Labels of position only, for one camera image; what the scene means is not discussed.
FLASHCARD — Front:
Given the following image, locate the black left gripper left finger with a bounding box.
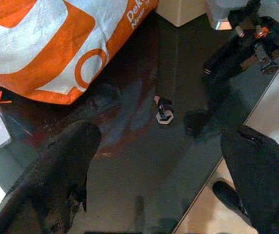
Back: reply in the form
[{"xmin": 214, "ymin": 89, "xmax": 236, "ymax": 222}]
[{"xmin": 0, "ymin": 120, "xmax": 103, "ymax": 234}]

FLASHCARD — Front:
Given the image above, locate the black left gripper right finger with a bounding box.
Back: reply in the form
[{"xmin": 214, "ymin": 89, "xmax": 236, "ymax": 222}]
[{"xmin": 220, "ymin": 125, "xmax": 279, "ymax": 234}]

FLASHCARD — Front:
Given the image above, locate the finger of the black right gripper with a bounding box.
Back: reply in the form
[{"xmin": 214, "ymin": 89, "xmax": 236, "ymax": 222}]
[{"xmin": 202, "ymin": 40, "xmax": 255, "ymax": 81}]

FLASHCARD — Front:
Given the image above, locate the orange and white shopping bag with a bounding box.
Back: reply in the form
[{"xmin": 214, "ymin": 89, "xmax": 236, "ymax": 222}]
[{"xmin": 0, "ymin": 0, "xmax": 160, "ymax": 105}]

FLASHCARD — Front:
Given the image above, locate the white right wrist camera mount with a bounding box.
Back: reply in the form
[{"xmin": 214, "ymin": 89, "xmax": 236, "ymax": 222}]
[{"xmin": 204, "ymin": 0, "xmax": 279, "ymax": 38}]

